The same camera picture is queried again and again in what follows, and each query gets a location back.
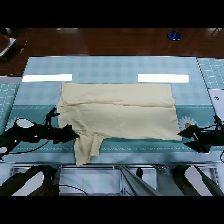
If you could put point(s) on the cream T-shirt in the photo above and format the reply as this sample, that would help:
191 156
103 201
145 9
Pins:
116 113

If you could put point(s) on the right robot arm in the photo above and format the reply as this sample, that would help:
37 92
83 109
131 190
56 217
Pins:
197 180

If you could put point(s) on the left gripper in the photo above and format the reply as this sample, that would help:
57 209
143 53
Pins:
60 135

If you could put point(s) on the blue round object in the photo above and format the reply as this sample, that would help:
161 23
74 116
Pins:
174 35

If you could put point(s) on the silver frame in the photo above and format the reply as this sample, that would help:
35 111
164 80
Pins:
106 176

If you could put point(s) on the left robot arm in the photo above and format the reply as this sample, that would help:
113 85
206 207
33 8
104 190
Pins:
20 136

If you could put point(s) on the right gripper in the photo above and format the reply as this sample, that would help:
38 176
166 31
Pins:
206 138

